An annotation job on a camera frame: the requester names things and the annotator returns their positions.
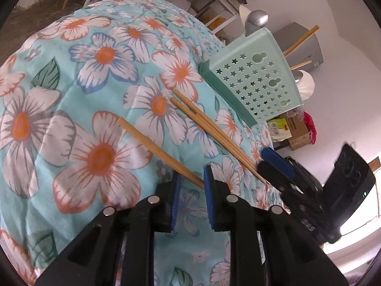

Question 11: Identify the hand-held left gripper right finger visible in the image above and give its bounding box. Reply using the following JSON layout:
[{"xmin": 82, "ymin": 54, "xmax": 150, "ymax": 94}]
[{"xmin": 202, "ymin": 164, "xmax": 349, "ymax": 286}]

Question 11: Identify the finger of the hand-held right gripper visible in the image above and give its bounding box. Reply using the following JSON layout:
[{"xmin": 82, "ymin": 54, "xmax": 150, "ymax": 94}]
[
  {"xmin": 257, "ymin": 161, "xmax": 291, "ymax": 193},
  {"xmin": 261, "ymin": 147, "xmax": 299, "ymax": 186}
]

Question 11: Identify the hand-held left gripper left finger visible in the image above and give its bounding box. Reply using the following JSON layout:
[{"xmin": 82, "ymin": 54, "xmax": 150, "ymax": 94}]
[{"xmin": 36, "ymin": 173, "xmax": 182, "ymax": 286}]

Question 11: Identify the wooden chopsticks bundle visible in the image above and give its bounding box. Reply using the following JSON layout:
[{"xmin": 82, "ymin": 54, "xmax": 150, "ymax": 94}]
[{"xmin": 173, "ymin": 89, "xmax": 270, "ymax": 186}]

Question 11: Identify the white ceramic spoon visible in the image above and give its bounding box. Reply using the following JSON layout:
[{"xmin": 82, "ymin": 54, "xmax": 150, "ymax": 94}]
[
  {"xmin": 239, "ymin": 5, "xmax": 252, "ymax": 35},
  {"xmin": 296, "ymin": 70, "xmax": 315, "ymax": 101}
]

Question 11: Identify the green plastic utensil holder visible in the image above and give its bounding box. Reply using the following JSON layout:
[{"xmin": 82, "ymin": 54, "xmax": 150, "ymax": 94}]
[{"xmin": 200, "ymin": 27, "xmax": 305, "ymax": 127}]

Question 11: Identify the yellow green rice bag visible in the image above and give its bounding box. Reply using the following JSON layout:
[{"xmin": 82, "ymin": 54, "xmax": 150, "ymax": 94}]
[{"xmin": 267, "ymin": 117, "xmax": 293, "ymax": 141}]

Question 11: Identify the open cardboard box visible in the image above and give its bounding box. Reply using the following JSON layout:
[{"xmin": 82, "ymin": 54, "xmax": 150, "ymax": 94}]
[{"xmin": 281, "ymin": 111, "xmax": 312, "ymax": 151}]

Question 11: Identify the red plastic bag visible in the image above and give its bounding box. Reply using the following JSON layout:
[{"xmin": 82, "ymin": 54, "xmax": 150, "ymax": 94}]
[{"xmin": 301, "ymin": 111, "xmax": 316, "ymax": 145}]

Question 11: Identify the grey refrigerator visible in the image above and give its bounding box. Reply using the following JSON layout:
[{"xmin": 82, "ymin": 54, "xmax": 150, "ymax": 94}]
[{"xmin": 272, "ymin": 22, "xmax": 324, "ymax": 76}]

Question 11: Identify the floral blue blanket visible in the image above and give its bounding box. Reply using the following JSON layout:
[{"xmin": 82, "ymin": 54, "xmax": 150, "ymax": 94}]
[{"xmin": 0, "ymin": 0, "xmax": 286, "ymax": 286}]

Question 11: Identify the white desk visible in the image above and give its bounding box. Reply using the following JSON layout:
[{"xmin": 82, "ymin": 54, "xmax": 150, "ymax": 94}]
[{"xmin": 170, "ymin": 0, "xmax": 242, "ymax": 34}]

